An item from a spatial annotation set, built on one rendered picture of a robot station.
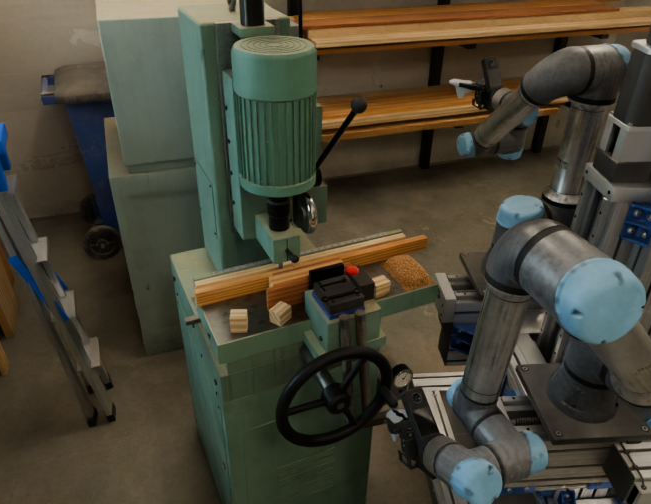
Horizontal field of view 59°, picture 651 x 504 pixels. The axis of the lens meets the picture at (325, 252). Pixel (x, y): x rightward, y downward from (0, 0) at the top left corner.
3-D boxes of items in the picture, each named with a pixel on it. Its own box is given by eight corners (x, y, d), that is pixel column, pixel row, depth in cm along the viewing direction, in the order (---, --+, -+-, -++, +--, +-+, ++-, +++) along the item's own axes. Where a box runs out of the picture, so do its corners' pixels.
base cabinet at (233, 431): (239, 563, 178) (220, 406, 139) (194, 426, 222) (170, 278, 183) (366, 509, 194) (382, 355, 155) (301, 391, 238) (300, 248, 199)
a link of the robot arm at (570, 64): (557, 82, 130) (460, 168, 176) (597, 79, 133) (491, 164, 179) (542, 38, 133) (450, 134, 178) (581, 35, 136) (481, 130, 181)
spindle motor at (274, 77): (254, 205, 123) (246, 58, 106) (230, 173, 137) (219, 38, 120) (328, 191, 130) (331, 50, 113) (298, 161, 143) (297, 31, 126)
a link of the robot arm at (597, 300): (654, 354, 118) (560, 210, 85) (719, 406, 107) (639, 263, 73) (609, 392, 120) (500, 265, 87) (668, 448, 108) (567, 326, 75)
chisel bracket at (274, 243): (274, 270, 140) (273, 241, 135) (255, 242, 150) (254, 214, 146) (302, 263, 142) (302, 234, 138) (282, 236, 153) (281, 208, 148)
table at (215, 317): (230, 394, 125) (227, 374, 122) (196, 312, 148) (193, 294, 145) (458, 322, 147) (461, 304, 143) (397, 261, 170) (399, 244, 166)
